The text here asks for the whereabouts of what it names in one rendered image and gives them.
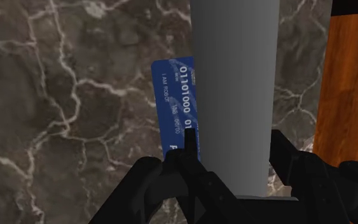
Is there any blue plastic card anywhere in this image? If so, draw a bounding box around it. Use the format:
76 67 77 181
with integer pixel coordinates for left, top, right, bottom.
151 56 202 163

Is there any grey tall cylinder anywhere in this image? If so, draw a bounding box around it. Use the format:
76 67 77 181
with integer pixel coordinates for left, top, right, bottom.
189 0 280 198

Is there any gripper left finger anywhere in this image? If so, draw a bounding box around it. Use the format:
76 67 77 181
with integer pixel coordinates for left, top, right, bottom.
88 128 251 224

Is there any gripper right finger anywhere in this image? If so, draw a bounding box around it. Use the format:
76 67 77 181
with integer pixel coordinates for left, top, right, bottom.
269 129 358 224

